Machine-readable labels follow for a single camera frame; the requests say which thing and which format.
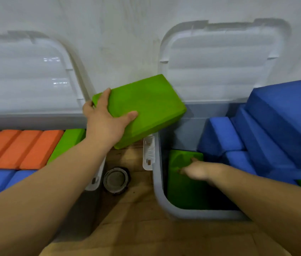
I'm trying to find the person's right hand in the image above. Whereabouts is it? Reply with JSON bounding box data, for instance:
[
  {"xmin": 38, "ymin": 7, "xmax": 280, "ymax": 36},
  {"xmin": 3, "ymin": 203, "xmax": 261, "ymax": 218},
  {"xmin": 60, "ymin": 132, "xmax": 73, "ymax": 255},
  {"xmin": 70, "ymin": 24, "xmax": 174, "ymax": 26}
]
[{"xmin": 178, "ymin": 157, "xmax": 222, "ymax": 186}]

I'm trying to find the white bin latch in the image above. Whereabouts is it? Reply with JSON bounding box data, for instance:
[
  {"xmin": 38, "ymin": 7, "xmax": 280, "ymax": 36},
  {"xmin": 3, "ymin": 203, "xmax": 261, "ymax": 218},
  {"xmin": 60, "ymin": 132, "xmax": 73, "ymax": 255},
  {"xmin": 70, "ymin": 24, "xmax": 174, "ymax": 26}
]
[
  {"xmin": 85, "ymin": 157, "xmax": 106, "ymax": 191},
  {"xmin": 143, "ymin": 134, "xmax": 156, "ymax": 171}
]

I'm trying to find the person's right forearm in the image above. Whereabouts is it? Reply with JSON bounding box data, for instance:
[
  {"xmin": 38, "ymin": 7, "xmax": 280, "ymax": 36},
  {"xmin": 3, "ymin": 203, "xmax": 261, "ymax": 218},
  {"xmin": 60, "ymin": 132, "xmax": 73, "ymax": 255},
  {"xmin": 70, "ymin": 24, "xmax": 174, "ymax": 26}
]
[{"xmin": 211, "ymin": 164, "xmax": 301, "ymax": 256}]

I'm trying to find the white translucent bin lid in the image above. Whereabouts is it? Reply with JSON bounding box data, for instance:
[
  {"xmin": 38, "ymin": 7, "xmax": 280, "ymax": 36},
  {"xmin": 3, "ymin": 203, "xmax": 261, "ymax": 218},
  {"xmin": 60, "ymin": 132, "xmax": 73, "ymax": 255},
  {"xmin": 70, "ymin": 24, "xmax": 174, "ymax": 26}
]
[
  {"xmin": 0, "ymin": 30, "xmax": 87, "ymax": 115},
  {"xmin": 158, "ymin": 20, "xmax": 287, "ymax": 103}
]

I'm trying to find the person's left forearm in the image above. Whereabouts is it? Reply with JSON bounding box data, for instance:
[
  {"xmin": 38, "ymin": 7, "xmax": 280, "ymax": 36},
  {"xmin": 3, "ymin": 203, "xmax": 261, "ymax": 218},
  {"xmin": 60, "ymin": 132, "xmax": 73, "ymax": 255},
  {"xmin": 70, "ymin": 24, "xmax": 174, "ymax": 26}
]
[{"xmin": 0, "ymin": 137, "xmax": 114, "ymax": 256}]

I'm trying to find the grey storage bin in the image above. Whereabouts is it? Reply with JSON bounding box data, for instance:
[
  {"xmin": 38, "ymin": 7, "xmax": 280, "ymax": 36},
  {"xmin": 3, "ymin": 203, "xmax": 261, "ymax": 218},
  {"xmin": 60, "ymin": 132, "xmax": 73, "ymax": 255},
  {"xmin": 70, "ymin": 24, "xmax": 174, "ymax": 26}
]
[
  {"xmin": 152, "ymin": 101, "xmax": 301, "ymax": 221},
  {"xmin": 0, "ymin": 114, "xmax": 106, "ymax": 243}
]

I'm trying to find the person's left hand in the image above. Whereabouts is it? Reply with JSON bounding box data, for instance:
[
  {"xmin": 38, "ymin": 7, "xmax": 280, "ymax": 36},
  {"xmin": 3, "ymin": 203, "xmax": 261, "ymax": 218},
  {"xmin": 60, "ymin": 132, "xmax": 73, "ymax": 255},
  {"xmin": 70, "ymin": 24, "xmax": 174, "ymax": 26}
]
[{"xmin": 83, "ymin": 88, "xmax": 139, "ymax": 149}]

